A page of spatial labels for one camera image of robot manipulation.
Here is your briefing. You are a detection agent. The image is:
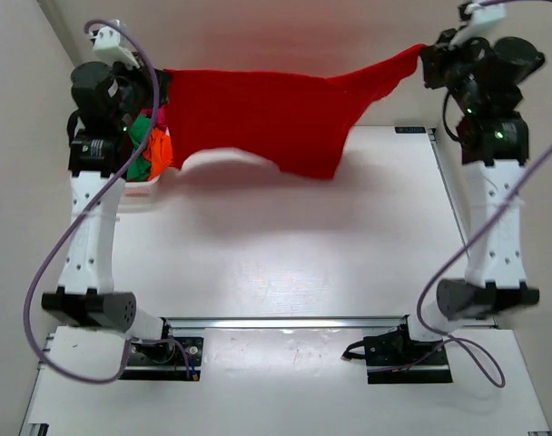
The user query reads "red t shirt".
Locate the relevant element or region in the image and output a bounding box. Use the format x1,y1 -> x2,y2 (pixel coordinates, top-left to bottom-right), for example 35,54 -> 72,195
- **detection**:
165,44 -> 424,180

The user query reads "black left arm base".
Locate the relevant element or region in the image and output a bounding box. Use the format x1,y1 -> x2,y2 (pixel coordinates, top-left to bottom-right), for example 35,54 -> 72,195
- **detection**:
120,328 -> 204,382

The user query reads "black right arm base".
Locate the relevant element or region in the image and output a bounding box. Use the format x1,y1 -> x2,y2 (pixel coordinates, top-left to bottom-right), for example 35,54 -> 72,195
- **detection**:
341,331 -> 453,385

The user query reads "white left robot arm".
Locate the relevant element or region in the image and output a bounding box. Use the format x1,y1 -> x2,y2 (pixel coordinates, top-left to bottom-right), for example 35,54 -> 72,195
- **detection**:
41,62 -> 172,342

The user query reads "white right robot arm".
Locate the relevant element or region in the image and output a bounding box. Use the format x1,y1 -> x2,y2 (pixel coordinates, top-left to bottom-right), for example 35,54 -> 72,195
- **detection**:
407,28 -> 546,342

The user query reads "orange t shirt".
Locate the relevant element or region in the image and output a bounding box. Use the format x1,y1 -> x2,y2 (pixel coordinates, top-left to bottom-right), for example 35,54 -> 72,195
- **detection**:
143,127 -> 173,181

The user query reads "green t shirt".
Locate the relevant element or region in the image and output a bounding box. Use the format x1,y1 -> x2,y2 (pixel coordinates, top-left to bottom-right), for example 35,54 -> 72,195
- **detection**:
126,114 -> 153,181

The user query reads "white plastic basket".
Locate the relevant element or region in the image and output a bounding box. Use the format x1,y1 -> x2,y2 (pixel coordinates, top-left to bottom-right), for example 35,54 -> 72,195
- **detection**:
118,153 -> 166,213

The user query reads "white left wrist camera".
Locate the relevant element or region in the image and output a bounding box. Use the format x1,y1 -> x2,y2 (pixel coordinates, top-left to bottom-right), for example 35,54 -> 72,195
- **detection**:
87,25 -> 140,69

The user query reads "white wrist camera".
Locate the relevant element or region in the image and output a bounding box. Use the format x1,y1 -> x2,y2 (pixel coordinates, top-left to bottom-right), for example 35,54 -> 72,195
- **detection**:
449,1 -> 506,47
87,25 -> 140,69

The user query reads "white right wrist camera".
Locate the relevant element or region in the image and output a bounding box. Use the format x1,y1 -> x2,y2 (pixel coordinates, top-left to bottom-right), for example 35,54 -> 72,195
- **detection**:
449,1 -> 506,47

